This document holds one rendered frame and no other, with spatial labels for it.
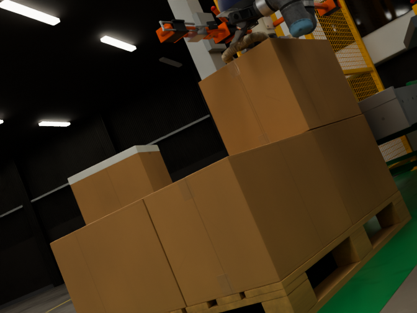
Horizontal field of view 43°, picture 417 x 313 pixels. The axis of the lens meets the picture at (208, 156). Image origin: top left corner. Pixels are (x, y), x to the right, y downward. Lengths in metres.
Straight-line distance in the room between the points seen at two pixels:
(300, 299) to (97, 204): 2.48
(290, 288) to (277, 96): 0.83
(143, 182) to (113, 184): 0.24
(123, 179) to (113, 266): 1.82
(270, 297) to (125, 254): 0.60
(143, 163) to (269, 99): 1.75
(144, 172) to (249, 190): 2.17
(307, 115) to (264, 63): 0.28
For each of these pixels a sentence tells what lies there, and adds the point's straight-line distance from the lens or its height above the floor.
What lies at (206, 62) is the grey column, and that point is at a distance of 3.98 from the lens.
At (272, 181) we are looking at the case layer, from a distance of 1.72.
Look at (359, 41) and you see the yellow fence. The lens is 5.14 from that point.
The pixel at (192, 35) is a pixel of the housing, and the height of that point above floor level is 1.06.
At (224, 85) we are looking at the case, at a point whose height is 0.87.
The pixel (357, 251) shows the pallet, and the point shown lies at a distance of 2.06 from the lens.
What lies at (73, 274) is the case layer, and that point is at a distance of 2.23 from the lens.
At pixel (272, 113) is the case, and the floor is 0.67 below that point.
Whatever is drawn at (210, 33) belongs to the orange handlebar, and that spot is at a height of 1.06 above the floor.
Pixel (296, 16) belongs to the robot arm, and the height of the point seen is 0.96.
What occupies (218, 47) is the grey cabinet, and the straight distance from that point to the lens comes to 3.99.
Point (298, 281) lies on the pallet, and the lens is 1.67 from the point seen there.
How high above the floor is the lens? 0.43
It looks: 5 degrees up
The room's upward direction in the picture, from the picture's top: 23 degrees counter-clockwise
